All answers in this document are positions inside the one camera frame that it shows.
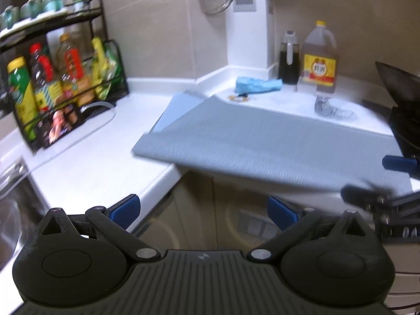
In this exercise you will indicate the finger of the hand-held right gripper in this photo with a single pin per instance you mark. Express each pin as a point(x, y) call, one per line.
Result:
point(367, 197)
point(400, 165)

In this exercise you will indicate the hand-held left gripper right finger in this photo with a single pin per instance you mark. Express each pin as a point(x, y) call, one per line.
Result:
point(283, 211)

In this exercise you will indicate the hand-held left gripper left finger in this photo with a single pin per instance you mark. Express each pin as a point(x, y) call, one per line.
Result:
point(126, 208)

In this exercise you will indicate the beige cabinet door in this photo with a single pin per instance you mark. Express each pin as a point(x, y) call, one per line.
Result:
point(197, 210)

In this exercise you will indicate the grey mat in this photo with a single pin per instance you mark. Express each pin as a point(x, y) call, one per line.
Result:
point(262, 137)

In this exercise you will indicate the black wok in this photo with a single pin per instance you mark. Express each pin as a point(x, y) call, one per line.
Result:
point(400, 85)

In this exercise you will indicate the dark printed packet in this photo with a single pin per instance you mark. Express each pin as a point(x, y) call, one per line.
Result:
point(59, 124)

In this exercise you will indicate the steel sink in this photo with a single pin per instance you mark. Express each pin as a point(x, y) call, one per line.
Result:
point(16, 210)

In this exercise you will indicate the pale blue sheet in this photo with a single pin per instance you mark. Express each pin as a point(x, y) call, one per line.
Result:
point(177, 108)

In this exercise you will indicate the cooking wine jug yellow label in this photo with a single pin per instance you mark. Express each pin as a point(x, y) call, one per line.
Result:
point(320, 65)

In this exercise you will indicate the blue cloth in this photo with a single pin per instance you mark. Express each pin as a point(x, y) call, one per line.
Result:
point(256, 85)

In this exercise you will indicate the green snack packet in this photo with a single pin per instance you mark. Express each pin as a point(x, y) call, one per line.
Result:
point(113, 69)

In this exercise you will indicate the dark sauce dispenser bottle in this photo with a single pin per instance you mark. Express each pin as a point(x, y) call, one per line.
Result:
point(288, 65)

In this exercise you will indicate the yellow snack packet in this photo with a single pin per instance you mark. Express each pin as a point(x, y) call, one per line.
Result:
point(98, 62)

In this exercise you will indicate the oil bottle red label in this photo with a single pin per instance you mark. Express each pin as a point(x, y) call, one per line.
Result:
point(70, 65)

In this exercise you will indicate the dark bottle red cap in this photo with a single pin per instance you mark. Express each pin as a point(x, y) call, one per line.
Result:
point(42, 69)

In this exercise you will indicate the jar with green lid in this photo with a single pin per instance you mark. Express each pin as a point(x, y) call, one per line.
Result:
point(80, 0)

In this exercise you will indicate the pale green cup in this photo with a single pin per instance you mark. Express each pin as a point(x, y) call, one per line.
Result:
point(10, 16)
point(53, 1)
point(30, 6)

